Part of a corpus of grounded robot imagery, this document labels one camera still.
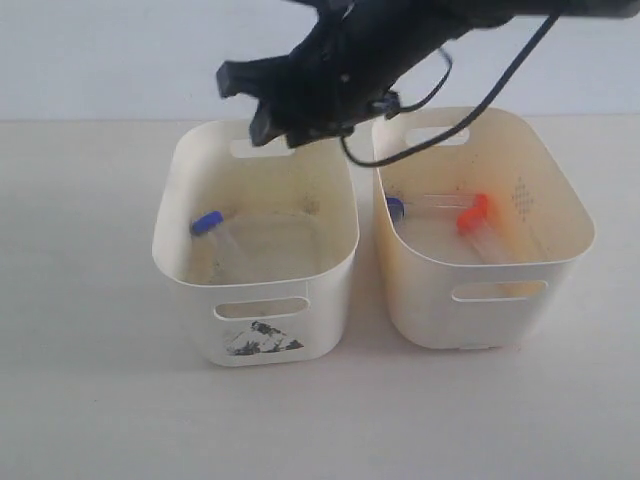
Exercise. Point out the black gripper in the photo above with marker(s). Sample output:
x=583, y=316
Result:
x=341, y=74

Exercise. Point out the blue-capped tube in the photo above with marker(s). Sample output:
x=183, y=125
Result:
x=215, y=228
x=396, y=209

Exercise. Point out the orange-capped tube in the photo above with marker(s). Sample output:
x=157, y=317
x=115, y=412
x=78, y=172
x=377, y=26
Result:
x=479, y=234
x=458, y=201

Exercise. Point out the white plastic bin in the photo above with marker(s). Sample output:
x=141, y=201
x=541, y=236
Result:
x=439, y=292
x=293, y=214

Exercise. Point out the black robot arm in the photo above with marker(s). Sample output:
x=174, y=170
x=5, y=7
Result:
x=466, y=16

